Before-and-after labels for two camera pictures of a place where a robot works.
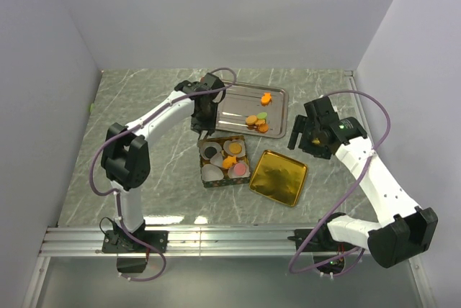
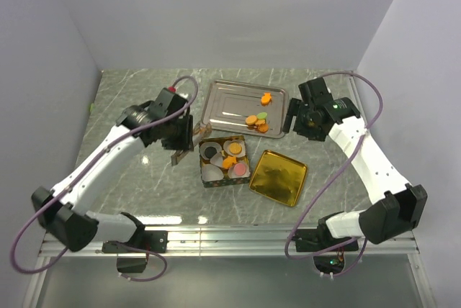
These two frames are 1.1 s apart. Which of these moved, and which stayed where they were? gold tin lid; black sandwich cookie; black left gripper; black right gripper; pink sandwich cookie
Moved: black right gripper; black left gripper
Stayed: black sandwich cookie; pink sandwich cookie; gold tin lid
